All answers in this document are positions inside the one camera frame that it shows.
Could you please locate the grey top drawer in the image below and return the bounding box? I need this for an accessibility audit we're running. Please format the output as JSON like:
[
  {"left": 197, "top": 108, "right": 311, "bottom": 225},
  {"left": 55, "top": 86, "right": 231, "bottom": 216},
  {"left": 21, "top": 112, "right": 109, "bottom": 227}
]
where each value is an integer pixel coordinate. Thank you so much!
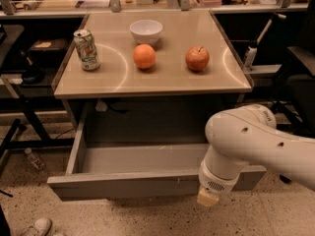
[{"left": 46, "top": 102, "right": 268, "bottom": 202}]

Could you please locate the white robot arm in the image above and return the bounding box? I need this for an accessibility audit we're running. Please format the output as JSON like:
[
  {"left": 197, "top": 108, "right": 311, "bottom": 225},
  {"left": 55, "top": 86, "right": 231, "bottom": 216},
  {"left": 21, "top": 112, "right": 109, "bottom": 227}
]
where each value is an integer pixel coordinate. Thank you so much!
[{"left": 197, "top": 104, "right": 315, "bottom": 207}]

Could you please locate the grey drawer cabinet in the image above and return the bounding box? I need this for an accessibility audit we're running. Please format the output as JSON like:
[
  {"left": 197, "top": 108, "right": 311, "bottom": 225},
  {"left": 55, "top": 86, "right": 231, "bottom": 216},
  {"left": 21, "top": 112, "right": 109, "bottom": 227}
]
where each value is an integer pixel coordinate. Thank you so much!
[{"left": 54, "top": 10, "right": 253, "bottom": 116}]

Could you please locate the black office chair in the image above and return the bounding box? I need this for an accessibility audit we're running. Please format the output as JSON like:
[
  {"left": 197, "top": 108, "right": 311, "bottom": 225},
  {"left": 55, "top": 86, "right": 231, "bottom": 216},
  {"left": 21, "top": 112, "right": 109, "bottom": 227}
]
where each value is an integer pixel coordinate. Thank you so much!
[{"left": 272, "top": 0, "right": 315, "bottom": 138}]

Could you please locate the red apple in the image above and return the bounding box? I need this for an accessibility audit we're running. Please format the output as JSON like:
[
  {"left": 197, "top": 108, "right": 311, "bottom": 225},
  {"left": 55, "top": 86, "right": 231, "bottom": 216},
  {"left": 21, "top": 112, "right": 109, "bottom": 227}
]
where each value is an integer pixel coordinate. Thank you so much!
[{"left": 185, "top": 46, "right": 210, "bottom": 72}]

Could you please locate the orange fruit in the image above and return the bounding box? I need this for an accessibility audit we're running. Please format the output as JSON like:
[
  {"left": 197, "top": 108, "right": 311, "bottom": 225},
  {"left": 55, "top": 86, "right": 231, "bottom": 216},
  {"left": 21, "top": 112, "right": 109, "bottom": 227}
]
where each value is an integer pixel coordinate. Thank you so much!
[{"left": 133, "top": 44, "right": 156, "bottom": 69}]

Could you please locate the white sneaker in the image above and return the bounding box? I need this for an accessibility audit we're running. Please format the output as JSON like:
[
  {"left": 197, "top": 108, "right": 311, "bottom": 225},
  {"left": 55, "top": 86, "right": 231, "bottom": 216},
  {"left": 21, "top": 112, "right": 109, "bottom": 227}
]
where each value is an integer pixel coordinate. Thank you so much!
[{"left": 20, "top": 217, "right": 52, "bottom": 236}]

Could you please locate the plastic water bottle on floor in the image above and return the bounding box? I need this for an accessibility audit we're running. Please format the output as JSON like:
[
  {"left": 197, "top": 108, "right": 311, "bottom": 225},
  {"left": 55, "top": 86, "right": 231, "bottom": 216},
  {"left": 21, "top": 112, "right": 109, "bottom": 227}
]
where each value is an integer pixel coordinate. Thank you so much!
[{"left": 25, "top": 147, "right": 45, "bottom": 170}]

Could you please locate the white bowl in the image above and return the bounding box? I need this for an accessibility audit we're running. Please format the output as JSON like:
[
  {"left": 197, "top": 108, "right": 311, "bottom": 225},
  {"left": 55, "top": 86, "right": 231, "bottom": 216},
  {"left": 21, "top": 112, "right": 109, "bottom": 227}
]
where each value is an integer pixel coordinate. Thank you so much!
[{"left": 129, "top": 20, "right": 163, "bottom": 45}]

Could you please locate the green white soda can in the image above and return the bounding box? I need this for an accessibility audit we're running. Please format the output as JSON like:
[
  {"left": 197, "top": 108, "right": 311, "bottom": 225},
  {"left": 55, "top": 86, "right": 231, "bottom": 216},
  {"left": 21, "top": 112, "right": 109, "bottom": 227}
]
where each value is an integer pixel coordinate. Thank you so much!
[{"left": 73, "top": 29, "right": 100, "bottom": 71}]

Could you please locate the black round object under bench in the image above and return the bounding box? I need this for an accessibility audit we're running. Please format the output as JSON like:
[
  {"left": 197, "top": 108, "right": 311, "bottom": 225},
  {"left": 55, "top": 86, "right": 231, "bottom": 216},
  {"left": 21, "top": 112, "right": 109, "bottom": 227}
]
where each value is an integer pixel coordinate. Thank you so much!
[{"left": 20, "top": 50, "right": 44, "bottom": 85}]

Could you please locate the black box under bench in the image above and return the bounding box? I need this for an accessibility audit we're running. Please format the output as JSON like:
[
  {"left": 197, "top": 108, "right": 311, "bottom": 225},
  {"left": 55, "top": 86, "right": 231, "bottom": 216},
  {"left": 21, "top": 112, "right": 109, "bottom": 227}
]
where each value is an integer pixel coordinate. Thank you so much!
[{"left": 29, "top": 38, "right": 68, "bottom": 61}]

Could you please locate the black folding table stand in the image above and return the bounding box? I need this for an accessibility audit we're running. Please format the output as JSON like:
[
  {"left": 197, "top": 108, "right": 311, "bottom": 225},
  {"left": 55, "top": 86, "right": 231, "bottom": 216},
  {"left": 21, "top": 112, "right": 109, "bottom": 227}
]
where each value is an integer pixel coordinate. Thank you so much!
[{"left": 0, "top": 25, "right": 75, "bottom": 159}]

